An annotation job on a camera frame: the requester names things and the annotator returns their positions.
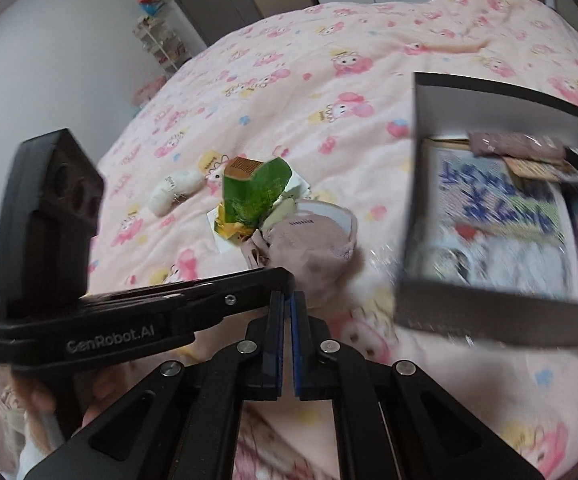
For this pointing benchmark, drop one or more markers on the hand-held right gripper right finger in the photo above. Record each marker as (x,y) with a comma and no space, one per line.
(299,350)

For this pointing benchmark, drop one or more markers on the printed picture card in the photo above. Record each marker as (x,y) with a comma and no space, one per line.
(494,220)

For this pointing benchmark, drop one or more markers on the yellow packet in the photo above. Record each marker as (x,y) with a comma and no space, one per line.
(231,227)

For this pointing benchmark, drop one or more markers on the white paper sheet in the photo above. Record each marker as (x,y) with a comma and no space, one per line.
(214,230)

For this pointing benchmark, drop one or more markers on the pink printed blanket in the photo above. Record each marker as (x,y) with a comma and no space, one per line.
(319,85)

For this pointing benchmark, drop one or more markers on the mauve packet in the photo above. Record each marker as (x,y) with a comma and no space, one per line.
(514,144)

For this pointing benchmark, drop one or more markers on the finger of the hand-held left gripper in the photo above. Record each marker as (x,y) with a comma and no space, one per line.
(234,297)

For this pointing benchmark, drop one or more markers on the pink storage box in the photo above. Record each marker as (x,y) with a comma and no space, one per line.
(148,91)

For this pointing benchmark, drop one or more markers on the green packet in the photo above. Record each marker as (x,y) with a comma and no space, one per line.
(256,190)

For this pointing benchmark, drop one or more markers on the black box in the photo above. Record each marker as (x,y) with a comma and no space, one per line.
(469,110)

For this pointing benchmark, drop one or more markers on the brown gold packet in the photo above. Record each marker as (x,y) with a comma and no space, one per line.
(539,169)

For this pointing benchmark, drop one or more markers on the white fluffy plush toy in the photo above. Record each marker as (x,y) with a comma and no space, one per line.
(175,194)

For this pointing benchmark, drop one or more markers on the wooden comb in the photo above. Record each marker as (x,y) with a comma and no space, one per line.
(239,167)

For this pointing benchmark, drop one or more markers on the person's left hand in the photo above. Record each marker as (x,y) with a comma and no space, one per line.
(101,392)

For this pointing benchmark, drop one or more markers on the white round dish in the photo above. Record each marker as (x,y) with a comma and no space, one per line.
(336,215)

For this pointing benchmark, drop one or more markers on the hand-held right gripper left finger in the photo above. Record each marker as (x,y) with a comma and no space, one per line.
(273,350)

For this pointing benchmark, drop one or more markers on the white shelf rack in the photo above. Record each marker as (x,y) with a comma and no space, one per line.
(161,40)

